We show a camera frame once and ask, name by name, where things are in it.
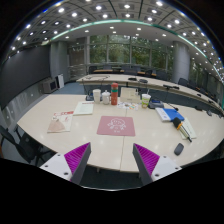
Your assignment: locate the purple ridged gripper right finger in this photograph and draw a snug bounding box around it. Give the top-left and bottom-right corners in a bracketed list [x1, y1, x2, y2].
[133, 143, 181, 185]

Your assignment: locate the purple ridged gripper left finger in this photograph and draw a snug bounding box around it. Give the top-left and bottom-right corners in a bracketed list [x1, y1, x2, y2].
[41, 142, 91, 185]

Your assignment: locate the black computer mouse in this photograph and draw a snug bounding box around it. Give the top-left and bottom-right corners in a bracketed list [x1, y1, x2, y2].
[174, 143, 184, 156]

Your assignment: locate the pink mouse pad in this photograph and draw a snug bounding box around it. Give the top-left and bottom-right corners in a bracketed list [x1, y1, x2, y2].
[97, 116, 135, 136]

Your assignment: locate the black office chair left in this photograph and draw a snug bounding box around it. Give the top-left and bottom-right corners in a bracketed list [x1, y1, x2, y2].
[0, 125, 54, 165]

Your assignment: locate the red white magazine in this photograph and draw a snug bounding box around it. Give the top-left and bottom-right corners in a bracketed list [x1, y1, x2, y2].
[51, 111, 73, 132]

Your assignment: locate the white notebook right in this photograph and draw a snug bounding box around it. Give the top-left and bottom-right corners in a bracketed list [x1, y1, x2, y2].
[182, 119, 197, 139]

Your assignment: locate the blue folder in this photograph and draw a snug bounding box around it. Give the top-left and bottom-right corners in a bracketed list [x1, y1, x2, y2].
[164, 108, 184, 121]

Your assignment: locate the white paper booklet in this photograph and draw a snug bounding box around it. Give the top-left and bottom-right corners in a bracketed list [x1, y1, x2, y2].
[73, 101, 94, 116]

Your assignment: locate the black desk phone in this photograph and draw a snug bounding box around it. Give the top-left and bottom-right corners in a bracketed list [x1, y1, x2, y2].
[148, 101, 164, 109]

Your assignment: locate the green paper drink cup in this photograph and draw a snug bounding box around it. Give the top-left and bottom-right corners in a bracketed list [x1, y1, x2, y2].
[142, 94, 151, 108]

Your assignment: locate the beige desk sign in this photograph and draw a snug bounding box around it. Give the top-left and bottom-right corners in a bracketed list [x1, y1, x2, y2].
[120, 87, 140, 103]

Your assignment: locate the white lidded cup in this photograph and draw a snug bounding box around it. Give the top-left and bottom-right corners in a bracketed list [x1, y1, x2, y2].
[93, 89, 101, 103]

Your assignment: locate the white ceramic mug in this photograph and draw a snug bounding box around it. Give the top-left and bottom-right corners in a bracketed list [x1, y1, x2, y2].
[102, 90, 110, 105]

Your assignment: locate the microwave-like white box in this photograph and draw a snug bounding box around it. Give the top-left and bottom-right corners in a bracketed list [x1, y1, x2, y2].
[42, 79, 57, 94]

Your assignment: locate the red thermos bottle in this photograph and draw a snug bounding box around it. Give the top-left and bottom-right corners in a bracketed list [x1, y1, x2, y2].
[111, 83, 118, 105]

